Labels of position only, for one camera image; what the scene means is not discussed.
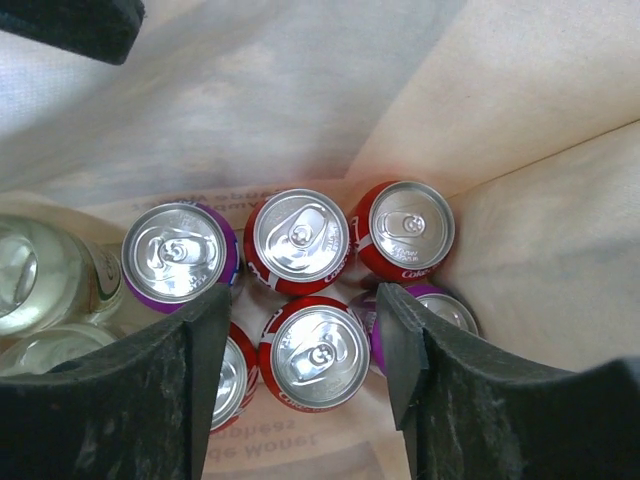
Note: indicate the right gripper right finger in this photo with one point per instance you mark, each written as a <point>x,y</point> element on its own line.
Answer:
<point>470,410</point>

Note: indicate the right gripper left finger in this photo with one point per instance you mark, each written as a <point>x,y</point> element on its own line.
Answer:
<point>139,408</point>

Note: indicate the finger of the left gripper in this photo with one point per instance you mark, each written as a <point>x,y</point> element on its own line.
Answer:
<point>102,30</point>

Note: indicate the red cola can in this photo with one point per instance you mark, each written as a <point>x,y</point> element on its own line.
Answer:
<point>314,354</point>

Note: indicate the beige canvas tote bag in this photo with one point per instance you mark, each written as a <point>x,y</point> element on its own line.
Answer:
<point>524,115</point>

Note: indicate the red cola can three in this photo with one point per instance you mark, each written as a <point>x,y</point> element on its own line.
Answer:
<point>238,379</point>

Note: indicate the clear glass bottle two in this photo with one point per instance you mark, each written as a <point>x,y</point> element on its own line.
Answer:
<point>41,351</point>

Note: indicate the clear glass bottle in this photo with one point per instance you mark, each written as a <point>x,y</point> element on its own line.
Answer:
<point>51,277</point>

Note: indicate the purple fanta can two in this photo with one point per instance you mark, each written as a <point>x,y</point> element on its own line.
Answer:
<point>176,251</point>

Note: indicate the red cola can two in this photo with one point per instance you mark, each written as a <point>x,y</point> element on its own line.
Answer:
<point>400,231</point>

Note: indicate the red cola can four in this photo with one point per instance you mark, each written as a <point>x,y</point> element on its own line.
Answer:
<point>297,242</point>

